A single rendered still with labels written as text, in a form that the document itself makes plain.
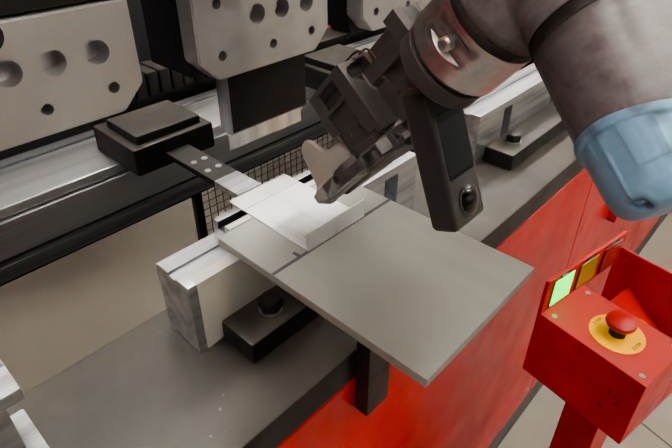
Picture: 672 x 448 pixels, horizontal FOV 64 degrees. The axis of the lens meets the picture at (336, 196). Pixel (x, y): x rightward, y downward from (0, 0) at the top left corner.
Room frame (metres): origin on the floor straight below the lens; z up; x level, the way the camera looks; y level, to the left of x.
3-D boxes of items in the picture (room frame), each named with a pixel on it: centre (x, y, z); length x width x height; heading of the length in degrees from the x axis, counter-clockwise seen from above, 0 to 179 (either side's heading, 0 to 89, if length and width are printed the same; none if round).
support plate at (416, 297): (0.43, -0.03, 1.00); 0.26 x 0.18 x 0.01; 47
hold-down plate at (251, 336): (0.52, 0.00, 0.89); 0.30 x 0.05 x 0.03; 137
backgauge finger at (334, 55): (0.89, -0.05, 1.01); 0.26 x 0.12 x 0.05; 47
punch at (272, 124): (0.53, 0.07, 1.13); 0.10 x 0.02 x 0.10; 137
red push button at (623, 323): (0.52, -0.38, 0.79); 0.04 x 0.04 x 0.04
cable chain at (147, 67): (0.95, 0.23, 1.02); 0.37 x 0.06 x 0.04; 137
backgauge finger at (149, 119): (0.63, 0.20, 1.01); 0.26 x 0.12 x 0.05; 47
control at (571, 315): (0.56, -0.42, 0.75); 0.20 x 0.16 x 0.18; 126
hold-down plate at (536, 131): (0.93, -0.38, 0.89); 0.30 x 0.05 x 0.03; 137
